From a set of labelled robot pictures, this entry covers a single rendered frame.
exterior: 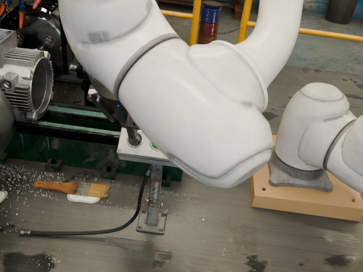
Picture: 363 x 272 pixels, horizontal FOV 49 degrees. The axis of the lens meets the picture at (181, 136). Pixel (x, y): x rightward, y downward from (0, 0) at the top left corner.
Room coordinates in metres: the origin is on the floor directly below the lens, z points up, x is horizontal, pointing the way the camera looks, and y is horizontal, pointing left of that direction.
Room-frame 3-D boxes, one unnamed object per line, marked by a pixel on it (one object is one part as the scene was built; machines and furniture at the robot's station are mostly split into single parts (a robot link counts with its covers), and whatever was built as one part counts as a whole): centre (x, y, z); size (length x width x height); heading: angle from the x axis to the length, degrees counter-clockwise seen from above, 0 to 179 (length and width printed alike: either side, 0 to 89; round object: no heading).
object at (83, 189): (0.81, 0.28, 0.80); 0.21 x 0.05 x 0.01; 92
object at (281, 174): (0.98, -0.35, 0.88); 0.22 x 0.18 x 0.06; 1
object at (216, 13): (1.26, -0.04, 1.19); 0.06 x 0.06 x 0.04
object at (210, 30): (1.26, -0.04, 1.14); 0.06 x 0.06 x 0.04
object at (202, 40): (1.26, -0.04, 1.10); 0.06 x 0.06 x 0.04
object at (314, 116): (0.95, -0.36, 1.02); 0.18 x 0.16 x 0.22; 44
